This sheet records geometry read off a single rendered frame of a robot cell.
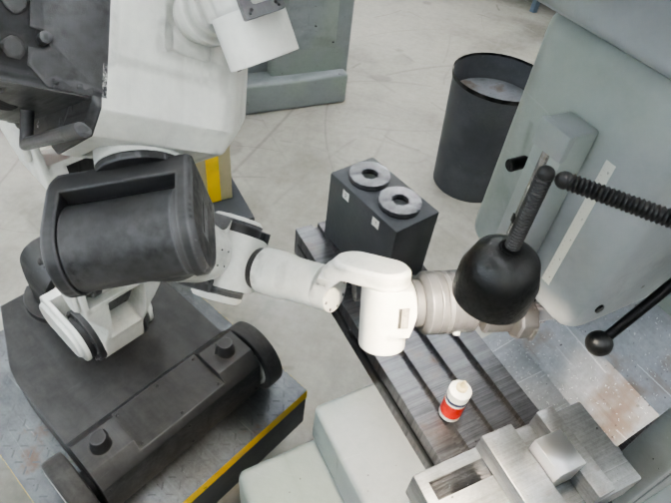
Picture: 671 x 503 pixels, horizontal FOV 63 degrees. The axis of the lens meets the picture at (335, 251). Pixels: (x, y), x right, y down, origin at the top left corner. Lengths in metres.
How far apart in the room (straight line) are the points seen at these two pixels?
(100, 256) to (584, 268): 0.49
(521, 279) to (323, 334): 1.80
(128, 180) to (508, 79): 2.64
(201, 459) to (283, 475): 0.40
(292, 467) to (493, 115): 1.92
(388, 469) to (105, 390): 0.75
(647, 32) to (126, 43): 0.43
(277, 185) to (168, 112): 2.34
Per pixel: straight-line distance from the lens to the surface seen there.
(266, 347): 1.49
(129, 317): 1.37
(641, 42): 0.51
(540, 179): 0.43
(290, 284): 0.78
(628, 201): 0.44
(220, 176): 2.65
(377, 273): 0.70
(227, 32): 0.51
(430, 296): 0.73
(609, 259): 0.62
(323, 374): 2.14
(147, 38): 0.57
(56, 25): 0.54
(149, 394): 1.44
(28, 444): 1.68
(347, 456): 1.09
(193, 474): 1.54
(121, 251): 0.56
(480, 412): 1.10
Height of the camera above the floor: 1.81
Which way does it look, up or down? 45 degrees down
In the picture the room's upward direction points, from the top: 8 degrees clockwise
